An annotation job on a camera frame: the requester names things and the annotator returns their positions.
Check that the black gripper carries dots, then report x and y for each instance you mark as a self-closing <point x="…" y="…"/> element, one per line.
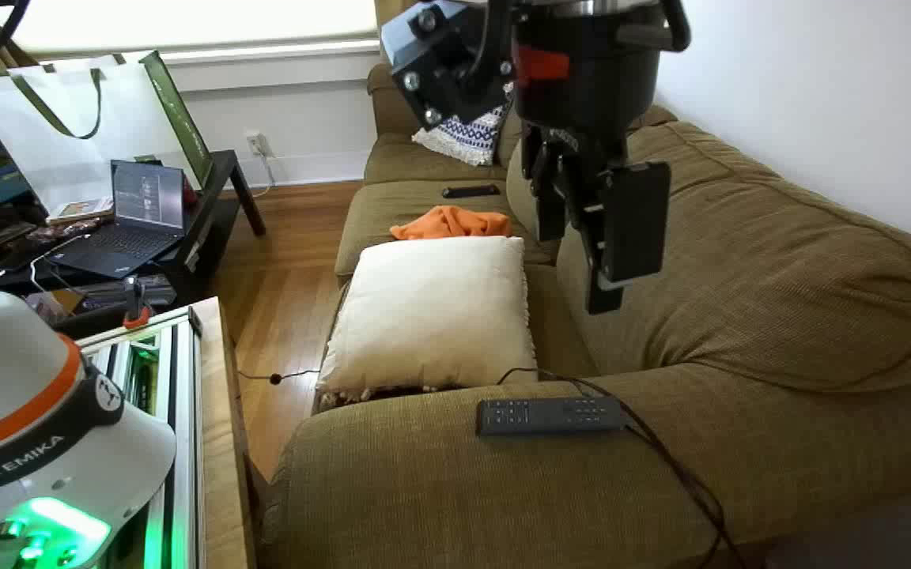
<point x="586" y="74"/>

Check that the white and blue tasselled pillow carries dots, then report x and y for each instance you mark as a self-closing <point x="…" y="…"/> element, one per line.
<point x="428" y="316"/>

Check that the white blue striped pillow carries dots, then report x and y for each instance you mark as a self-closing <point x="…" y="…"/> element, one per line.
<point x="465" y="137"/>

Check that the olive green fabric couch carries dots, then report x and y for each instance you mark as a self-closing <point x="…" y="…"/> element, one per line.
<point x="793" y="316"/>

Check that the small black remote control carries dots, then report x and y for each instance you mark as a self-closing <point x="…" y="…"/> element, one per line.
<point x="471" y="190"/>

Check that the orange cloth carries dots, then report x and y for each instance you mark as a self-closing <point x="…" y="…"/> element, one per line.
<point x="450" y="221"/>

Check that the dark grey remote control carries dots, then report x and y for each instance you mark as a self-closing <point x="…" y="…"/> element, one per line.
<point x="550" y="415"/>

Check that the black coffee table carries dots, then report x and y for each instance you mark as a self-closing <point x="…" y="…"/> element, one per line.
<point x="213" y="221"/>

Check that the orange black clamp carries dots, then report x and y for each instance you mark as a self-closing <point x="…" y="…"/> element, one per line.
<point x="140" y="304"/>

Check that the black open laptop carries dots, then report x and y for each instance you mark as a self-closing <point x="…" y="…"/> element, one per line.
<point x="125" y="237"/>

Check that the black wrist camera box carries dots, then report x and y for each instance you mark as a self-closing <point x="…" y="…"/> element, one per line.
<point x="637" y="221"/>

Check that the white wall outlet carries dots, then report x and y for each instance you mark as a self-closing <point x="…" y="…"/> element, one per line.
<point x="256" y="145"/>

